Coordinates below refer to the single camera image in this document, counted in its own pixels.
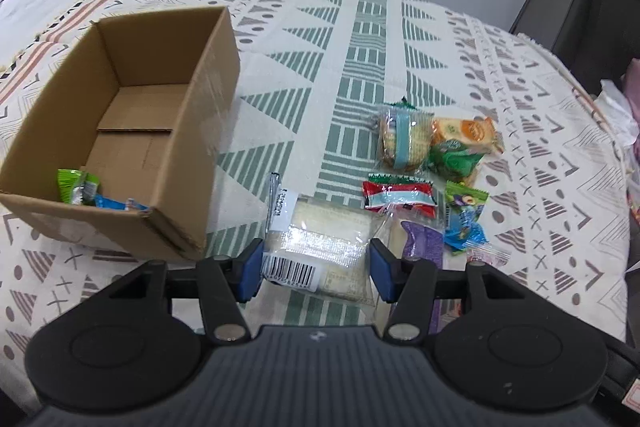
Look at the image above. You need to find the purple snack packet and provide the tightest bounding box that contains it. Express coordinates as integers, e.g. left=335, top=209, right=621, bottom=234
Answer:
left=389, top=216, right=447, bottom=313

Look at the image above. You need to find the blue snack packet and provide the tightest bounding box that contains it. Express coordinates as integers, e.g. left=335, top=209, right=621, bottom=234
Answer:
left=95, top=195, right=151, bottom=213

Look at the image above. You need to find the clear round cracker packet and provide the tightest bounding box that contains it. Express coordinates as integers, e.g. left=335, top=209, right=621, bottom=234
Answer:
left=374, top=99, right=434, bottom=173

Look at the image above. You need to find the patterned printed blanket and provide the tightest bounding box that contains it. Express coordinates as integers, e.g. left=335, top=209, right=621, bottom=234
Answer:
left=0, top=0, right=633, bottom=408

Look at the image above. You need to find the orange cracker packet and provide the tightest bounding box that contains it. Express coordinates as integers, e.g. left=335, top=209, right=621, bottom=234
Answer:
left=432, top=116, right=505, bottom=156

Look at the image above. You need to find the clear wafer packet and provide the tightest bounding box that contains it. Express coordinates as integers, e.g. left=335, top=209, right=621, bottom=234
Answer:
left=262, top=173, right=392, bottom=308

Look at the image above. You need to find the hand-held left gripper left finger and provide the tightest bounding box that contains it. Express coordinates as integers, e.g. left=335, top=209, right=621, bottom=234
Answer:
left=106, top=238, right=265, bottom=343

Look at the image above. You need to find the small clear candy wrapper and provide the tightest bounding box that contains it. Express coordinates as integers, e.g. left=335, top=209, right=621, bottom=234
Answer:
left=465, top=244, right=509, bottom=266

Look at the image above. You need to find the cardboard box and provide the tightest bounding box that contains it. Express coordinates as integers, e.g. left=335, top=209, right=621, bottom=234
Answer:
left=0, top=5, right=242, bottom=264

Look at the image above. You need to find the green and blue cartoon packet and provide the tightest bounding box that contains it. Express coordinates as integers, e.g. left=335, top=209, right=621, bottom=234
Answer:
left=443, top=180, right=489, bottom=254

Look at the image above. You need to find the red snack packet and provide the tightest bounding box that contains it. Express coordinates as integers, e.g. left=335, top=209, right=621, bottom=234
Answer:
left=363, top=174, right=437, bottom=218

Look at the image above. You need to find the white plastic bag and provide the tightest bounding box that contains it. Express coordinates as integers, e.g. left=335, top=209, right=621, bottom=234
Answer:
left=599, top=79, right=640, bottom=148

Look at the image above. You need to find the white bed sheet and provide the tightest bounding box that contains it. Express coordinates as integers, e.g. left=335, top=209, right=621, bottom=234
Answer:
left=0, top=0, right=112, bottom=75

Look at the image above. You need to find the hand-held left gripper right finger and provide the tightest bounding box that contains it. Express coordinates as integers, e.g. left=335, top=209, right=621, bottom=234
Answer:
left=369, top=238, right=521, bottom=340

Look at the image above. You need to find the small green snack packet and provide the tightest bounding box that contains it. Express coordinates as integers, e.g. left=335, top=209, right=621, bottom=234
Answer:
left=56, top=169, right=101, bottom=206

